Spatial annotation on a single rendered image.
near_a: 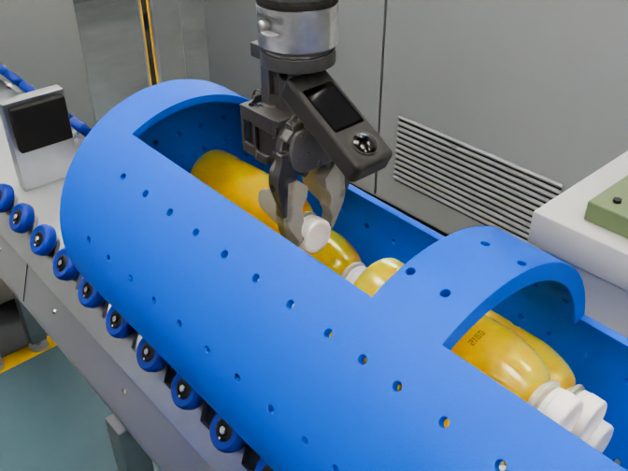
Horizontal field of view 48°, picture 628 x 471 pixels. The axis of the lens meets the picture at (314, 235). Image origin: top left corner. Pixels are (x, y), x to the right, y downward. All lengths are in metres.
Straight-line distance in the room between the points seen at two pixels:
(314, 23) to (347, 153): 0.12
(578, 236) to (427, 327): 0.29
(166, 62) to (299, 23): 0.86
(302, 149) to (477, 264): 0.24
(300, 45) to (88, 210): 0.27
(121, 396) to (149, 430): 0.07
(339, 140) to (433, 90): 1.79
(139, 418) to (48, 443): 1.20
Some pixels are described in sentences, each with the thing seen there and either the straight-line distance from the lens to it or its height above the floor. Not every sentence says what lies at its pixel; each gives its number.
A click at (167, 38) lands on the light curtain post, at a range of 1.47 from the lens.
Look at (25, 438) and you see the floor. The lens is 2.14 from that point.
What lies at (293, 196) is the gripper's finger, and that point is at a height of 1.17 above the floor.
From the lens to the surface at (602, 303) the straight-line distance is 0.78.
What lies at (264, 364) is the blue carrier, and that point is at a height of 1.15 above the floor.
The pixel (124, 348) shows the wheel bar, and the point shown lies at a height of 0.93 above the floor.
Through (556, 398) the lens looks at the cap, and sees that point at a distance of 0.53.
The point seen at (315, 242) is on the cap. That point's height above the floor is 1.10.
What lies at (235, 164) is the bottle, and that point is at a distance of 0.83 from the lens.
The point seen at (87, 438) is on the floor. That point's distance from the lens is 2.08.
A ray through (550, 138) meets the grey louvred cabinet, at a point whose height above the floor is 0.59.
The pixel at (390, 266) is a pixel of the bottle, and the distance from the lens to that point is 0.59.
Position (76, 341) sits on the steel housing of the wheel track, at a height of 0.87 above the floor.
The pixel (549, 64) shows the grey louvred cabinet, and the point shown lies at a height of 0.80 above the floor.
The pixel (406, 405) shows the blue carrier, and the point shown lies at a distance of 0.48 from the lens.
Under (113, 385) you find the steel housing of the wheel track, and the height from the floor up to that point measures 0.87.
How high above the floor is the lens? 1.54
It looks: 35 degrees down
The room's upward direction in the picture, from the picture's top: straight up
